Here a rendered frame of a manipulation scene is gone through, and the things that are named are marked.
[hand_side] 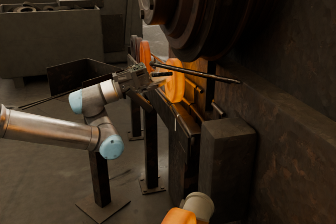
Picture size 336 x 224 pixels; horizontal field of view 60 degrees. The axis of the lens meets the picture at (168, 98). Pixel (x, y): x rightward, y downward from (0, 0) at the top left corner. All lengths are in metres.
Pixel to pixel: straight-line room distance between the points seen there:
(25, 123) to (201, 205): 0.49
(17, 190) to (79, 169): 0.34
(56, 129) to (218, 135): 0.46
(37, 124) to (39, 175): 1.09
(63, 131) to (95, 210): 0.79
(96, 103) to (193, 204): 0.51
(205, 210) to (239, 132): 0.16
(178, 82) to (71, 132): 0.36
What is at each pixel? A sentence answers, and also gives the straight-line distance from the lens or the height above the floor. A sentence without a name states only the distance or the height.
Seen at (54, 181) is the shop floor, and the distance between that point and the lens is 1.83.
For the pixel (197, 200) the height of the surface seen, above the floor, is 0.69.
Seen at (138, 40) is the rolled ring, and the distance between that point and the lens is 1.65.
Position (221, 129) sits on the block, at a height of 0.80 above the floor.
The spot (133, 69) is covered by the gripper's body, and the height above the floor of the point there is 0.80.
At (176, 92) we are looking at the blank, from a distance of 0.95.
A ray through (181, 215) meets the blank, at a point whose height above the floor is 0.78.
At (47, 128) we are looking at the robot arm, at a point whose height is 0.71.
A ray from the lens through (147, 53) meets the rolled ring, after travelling 1.44.
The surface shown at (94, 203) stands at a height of 0.01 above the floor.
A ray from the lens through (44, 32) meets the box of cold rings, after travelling 3.14.
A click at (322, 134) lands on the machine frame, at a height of 0.87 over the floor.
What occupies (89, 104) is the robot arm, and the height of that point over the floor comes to 0.70.
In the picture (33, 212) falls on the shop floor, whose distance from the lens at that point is 1.68.
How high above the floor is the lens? 1.10
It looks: 24 degrees down
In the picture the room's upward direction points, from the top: straight up
